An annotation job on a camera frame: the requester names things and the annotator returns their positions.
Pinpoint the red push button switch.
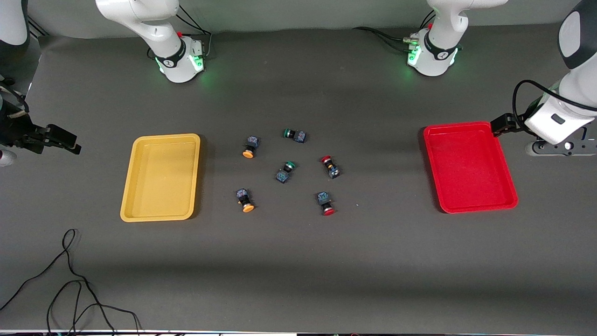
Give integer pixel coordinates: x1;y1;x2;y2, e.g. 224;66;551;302
316;191;336;217
320;155;341;180

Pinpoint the yellow push button switch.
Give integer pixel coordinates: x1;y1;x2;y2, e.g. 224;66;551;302
242;136;260;159
236;188;256;213

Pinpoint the black stand foot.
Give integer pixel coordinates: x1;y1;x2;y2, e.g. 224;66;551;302
0;75;28;112

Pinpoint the red plastic tray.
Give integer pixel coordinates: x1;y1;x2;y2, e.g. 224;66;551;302
423;121;519;214

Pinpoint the yellow plastic tray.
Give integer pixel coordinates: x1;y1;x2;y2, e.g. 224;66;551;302
120;133;201;222

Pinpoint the aluminium frame rail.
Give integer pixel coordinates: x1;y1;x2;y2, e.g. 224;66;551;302
27;16;48;38

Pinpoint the thin black loose cable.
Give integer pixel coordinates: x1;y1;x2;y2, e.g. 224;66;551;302
0;229;141;336

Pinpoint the black left arm base cable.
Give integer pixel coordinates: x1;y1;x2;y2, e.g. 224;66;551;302
352;26;420;53

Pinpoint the black arm base cable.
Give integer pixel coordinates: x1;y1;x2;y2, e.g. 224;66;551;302
352;26;420;53
174;4;213;60

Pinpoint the black right arm base cable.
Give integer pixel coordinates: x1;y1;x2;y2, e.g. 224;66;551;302
174;4;213;60

